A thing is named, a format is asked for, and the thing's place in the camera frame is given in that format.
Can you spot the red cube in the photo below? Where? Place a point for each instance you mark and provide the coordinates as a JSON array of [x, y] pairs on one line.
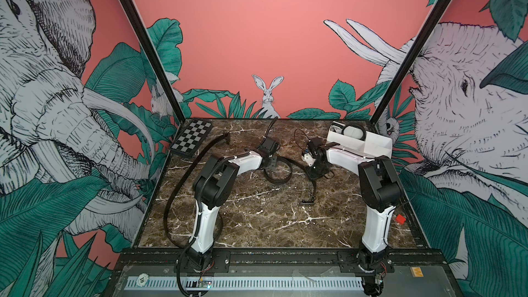
[[400, 219]]

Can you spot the black frame post right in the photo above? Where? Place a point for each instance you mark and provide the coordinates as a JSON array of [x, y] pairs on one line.
[[436, 13]]

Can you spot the black frame post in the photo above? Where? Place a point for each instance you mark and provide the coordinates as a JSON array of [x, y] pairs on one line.
[[142, 34], [436, 13]]

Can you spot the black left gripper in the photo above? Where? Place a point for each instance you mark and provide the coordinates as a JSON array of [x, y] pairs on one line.
[[273, 164]]

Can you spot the white slotted cable duct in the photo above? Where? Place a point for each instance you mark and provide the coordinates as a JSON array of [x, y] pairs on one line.
[[244, 283]]

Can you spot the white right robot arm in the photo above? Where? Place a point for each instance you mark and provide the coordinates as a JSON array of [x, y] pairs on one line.
[[380, 188]]

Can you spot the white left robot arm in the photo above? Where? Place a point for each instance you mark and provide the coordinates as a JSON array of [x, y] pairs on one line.
[[212, 189]]

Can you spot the black belt with metal buckle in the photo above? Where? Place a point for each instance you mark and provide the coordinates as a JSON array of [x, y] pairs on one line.
[[352, 130]]

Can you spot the white divided storage box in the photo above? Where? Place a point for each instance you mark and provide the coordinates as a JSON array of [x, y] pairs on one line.
[[374, 146]]

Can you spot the black frame post left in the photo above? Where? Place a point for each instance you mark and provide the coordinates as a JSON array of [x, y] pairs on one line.
[[142, 34]]

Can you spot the orange warning sticker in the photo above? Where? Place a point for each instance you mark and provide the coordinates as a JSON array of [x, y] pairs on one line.
[[417, 272]]

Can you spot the black white checkerboard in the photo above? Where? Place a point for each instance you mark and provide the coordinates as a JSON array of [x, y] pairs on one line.
[[191, 138]]

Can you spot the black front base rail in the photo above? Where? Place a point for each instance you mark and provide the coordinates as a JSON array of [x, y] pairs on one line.
[[226, 259]]

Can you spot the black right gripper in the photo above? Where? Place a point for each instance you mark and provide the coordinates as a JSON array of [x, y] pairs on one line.
[[312, 175]]

